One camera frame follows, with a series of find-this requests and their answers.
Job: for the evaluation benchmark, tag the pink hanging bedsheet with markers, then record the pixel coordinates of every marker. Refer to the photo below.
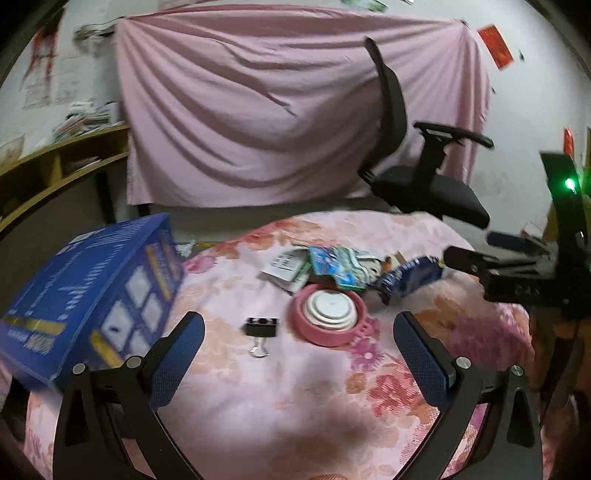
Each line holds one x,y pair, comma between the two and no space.
255,105

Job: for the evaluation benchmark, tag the stack of books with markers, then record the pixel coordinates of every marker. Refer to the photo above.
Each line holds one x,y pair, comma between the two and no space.
84,117

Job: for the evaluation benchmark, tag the blue cardboard box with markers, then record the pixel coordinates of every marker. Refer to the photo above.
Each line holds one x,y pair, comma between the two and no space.
105,296

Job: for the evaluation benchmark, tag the blue snack wrapper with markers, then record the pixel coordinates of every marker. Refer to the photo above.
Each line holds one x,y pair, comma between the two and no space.
407,278

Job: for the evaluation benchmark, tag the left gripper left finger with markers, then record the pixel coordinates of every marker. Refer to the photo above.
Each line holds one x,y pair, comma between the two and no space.
101,409

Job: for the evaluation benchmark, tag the red hanging bag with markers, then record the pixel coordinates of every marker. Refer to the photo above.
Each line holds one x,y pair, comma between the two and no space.
568,143

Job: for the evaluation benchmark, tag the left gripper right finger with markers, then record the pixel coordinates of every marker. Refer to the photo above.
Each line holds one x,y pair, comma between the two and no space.
508,444

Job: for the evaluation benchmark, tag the floral pink tablecloth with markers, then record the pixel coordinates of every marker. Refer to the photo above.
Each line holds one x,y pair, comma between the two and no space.
308,412

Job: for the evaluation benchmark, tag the red diamond wall poster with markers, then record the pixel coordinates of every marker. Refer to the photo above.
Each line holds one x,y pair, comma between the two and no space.
496,45

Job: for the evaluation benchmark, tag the pink round lid container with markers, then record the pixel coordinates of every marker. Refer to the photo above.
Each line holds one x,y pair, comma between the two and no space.
328,317

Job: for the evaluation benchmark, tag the red tassel wall ornament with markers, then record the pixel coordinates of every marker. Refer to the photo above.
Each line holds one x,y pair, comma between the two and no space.
44,47

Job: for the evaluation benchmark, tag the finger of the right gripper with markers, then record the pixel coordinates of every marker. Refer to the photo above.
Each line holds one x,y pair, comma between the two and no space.
523,244
468,261

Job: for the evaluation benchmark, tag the black binder clip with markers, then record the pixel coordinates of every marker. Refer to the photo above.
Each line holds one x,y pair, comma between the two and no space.
260,329

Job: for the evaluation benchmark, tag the teal colourful snack packet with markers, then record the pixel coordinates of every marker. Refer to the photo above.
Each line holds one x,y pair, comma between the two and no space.
350,269

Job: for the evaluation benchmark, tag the white green medicine packet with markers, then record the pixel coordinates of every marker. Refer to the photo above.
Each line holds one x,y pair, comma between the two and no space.
290,270

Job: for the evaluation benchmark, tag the wooden shelf unit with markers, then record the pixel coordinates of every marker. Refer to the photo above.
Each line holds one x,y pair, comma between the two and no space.
40,177

